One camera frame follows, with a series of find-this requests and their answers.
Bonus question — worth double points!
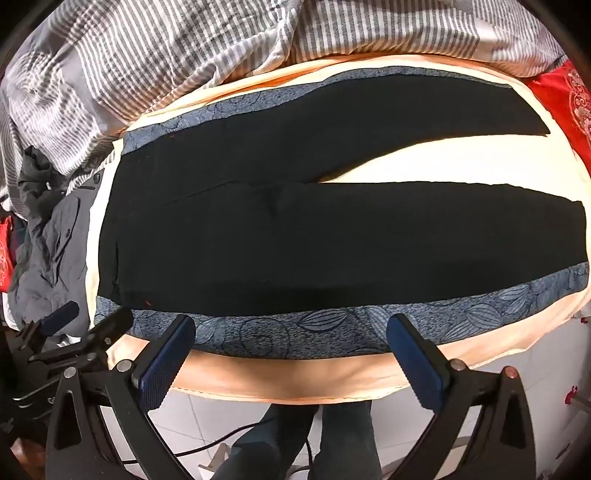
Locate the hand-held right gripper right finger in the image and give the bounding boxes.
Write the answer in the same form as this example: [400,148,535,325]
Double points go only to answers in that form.
[387,314,539,480]

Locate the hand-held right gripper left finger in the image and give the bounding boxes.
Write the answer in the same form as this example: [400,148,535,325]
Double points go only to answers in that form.
[45,315,197,480]

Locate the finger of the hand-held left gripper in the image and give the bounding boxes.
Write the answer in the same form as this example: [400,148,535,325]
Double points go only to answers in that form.
[87,306,136,346]
[39,301,80,336]

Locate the black pants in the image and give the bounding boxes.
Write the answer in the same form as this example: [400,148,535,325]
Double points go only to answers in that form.
[98,74,587,318]

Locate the grey coat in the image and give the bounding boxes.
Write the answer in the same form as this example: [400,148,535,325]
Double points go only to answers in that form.
[8,147,116,334]

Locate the red patterned cloth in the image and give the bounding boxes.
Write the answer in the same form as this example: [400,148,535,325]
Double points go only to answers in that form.
[525,54,591,162]
[0,216,16,292]

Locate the person's right leg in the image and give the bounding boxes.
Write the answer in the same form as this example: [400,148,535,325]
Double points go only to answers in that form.
[313,401,385,480]

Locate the person's leg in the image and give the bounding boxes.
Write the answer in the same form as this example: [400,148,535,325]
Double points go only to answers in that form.
[313,401,385,480]
[216,401,320,480]

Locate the person's left leg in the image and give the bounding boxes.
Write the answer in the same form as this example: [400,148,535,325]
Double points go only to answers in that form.
[216,401,320,480]

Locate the peach blanket with blue band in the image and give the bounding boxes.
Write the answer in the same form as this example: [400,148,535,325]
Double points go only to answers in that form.
[85,54,591,406]

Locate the black cable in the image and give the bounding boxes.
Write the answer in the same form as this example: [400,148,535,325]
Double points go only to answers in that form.
[121,418,278,466]

